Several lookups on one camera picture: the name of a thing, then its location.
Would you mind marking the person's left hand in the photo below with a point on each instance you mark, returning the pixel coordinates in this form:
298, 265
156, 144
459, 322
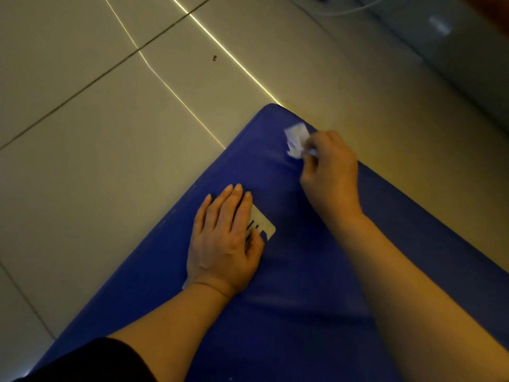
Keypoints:
216, 254

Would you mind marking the person's right hand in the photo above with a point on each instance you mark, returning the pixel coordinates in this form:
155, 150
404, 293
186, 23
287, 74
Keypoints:
332, 178

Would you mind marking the person's left little finger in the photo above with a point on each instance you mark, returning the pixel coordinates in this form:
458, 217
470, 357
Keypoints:
200, 214

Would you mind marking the person's left middle finger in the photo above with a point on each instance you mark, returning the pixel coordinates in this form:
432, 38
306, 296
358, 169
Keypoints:
227, 206

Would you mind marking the person's right fingers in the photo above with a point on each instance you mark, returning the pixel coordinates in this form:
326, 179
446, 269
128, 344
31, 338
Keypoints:
314, 151

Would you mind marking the person's left thumb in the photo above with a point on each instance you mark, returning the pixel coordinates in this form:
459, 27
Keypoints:
255, 244

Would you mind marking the white paper label sheet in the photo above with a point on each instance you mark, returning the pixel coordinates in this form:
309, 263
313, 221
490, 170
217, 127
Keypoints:
260, 225

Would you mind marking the white sticker piece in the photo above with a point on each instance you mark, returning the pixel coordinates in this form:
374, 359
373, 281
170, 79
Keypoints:
296, 139

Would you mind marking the person's left forearm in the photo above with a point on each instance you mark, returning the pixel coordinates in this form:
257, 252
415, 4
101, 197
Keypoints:
175, 330

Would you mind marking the person's right forearm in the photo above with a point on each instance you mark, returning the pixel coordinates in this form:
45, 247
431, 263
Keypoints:
421, 302

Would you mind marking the blue mat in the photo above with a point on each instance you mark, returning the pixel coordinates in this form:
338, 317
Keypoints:
302, 274

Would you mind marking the grey cabinet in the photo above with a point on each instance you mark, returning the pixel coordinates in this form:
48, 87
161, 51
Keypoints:
449, 39

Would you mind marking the black sleeve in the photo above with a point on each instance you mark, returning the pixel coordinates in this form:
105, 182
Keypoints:
91, 362

